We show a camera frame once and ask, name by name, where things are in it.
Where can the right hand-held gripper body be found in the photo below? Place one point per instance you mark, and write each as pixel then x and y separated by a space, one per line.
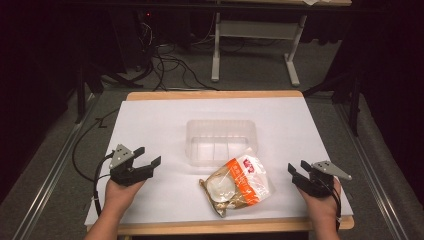
pixel 320 180

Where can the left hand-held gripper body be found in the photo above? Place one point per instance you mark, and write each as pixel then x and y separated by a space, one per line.
pixel 124 170

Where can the orange and white snack bag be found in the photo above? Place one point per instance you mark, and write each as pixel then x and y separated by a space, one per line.
pixel 237 182

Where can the clear plastic container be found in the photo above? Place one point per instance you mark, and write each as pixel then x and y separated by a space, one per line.
pixel 220 142

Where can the person's right hand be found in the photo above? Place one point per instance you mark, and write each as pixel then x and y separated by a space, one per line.
pixel 322 206

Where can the person's left hand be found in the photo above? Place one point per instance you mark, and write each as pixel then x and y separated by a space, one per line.
pixel 120 196

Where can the white table mat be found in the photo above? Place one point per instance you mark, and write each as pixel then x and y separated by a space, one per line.
pixel 186 140

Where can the black metal stand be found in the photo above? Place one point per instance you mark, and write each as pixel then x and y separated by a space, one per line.
pixel 83 83
pixel 346 93

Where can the wooden table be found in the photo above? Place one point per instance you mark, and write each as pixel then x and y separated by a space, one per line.
pixel 216 94

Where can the white metal desk frame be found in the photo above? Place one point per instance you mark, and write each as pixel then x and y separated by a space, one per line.
pixel 255 43

